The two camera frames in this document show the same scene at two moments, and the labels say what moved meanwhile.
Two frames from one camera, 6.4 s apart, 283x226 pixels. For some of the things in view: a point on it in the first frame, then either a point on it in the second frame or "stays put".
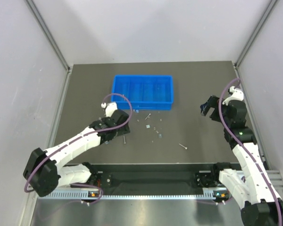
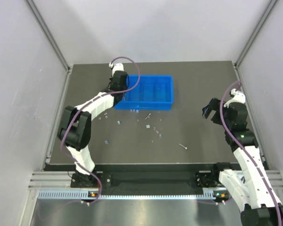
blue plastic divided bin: (144, 92) stays put
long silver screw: (147, 116) stays put
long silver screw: (186, 148) stays put
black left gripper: (119, 132) -> (122, 94)
